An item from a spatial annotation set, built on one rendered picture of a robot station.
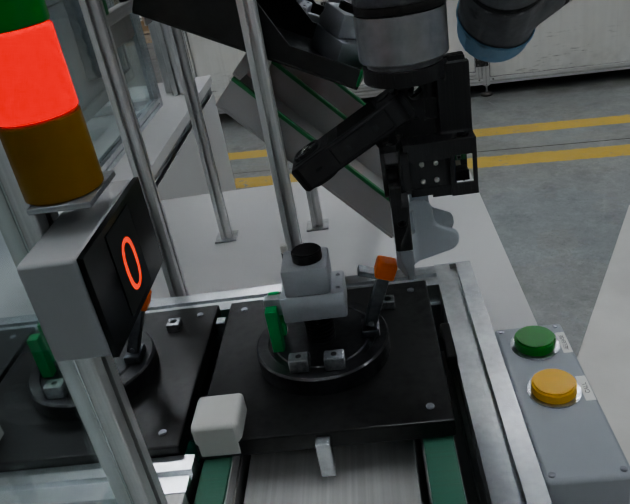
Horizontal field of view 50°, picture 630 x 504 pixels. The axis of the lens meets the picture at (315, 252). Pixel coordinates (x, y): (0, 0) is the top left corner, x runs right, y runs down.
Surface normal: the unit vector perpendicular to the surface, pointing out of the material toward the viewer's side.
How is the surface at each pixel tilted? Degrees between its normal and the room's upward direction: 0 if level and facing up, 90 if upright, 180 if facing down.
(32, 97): 90
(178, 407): 0
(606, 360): 0
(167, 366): 0
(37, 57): 90
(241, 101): 90
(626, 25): 90
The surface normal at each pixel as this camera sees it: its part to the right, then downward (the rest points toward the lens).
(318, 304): -0.03, 0.48
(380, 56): -0.49, 0.49
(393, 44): -0.29, 0.49
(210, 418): -0.16, -0.87
